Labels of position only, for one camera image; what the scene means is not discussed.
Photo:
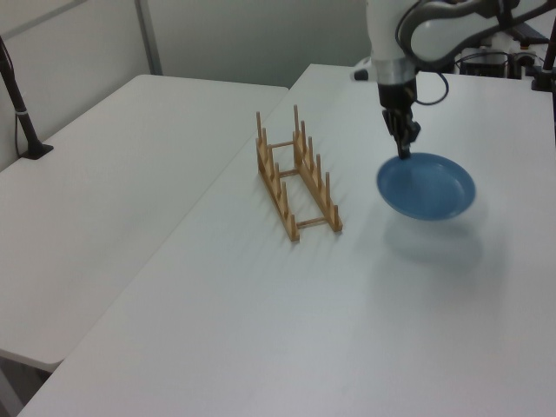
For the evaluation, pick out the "blue round plate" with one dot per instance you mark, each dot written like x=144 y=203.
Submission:
x=427 y=188

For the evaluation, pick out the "black stand with clamp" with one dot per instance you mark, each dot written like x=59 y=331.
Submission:
x=545 y=77

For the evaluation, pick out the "wooden plate rack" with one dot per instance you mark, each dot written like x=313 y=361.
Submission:
x=299 y=182

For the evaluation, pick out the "grey partition frame post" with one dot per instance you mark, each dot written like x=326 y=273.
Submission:
x=148 y=36

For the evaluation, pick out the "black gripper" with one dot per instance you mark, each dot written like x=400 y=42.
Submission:
x=397 y=96

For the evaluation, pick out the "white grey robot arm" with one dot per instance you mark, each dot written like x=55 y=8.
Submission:
x=417 y=39

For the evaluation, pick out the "black camera stand pole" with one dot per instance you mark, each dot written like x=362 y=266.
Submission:
x=22 y=114

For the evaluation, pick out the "black electronics box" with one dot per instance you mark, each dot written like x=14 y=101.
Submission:
x=495 y=63

